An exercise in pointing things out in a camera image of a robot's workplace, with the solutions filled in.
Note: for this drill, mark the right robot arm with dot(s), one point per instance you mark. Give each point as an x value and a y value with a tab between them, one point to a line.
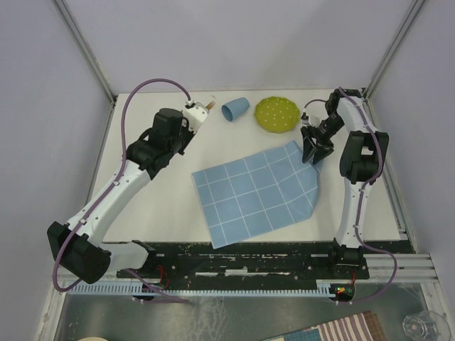
360	165

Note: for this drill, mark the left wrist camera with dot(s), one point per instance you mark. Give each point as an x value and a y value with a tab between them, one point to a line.
196	114

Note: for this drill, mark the clear glass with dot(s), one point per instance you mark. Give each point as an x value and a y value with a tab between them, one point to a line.
426	326

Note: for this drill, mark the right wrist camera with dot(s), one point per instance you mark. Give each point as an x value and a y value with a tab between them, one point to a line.
309	120

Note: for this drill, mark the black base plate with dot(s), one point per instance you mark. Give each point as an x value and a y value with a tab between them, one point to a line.
245	265

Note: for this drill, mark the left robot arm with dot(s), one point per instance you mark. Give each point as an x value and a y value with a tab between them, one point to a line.
78	245

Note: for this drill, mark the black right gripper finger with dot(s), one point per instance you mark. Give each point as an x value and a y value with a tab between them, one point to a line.
309	149
321	153

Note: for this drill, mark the aluminium frame rail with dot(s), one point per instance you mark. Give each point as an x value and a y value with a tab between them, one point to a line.
403	30

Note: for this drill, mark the orange fork green handle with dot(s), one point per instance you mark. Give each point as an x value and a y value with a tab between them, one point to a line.
210	105

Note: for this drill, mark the striped folded cloth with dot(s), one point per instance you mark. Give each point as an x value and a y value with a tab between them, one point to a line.
361	326

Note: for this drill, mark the blue cup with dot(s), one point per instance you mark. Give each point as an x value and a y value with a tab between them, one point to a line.
234	109

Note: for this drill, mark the cream round object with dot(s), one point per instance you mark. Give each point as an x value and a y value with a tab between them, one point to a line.
92	339

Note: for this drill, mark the blue checked cloth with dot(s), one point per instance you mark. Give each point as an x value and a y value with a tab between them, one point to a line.
257	194

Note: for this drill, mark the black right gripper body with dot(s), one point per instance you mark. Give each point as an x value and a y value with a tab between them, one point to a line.
321	133

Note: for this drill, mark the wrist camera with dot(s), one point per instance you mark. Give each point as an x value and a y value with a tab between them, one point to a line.
196	114
309	120

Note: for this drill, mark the green dotted plate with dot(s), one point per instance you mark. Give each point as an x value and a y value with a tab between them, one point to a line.
277	114

